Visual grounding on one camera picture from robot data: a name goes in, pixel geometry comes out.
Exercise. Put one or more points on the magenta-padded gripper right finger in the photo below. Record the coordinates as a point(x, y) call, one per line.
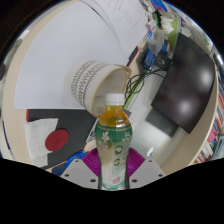
point(148, 171)

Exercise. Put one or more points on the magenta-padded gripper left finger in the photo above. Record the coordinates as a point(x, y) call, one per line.
point(78, 171)

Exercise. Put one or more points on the green-label clear drink bottle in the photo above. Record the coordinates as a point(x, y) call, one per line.
point(113, 143)

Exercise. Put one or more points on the dark mat with orange edge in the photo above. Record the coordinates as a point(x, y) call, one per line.
point(59, 169)

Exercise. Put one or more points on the flat round red coaster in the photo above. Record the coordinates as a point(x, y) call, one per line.
point(56, 140)

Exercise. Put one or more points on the grey metal laptop stand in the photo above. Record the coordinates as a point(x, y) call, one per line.
point(91, 135)

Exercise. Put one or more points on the flat white tissue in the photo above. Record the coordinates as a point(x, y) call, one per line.
point(36, 133)

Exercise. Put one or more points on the cream patterned mug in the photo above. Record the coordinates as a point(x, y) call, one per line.
point(83, 83)

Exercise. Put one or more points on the black computer monitor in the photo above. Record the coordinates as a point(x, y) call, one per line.
point(186, 86)

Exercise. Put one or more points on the small blue electronic board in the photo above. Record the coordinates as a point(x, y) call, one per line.
point(149, 60)

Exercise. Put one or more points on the clear plastic container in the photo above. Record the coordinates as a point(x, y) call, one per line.
point(154, 42)

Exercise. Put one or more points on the pile of white tissues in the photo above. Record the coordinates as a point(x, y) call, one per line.
point(167, 25)

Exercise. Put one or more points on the handwritten white paper sheet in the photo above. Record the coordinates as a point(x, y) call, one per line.
point(123, 20)

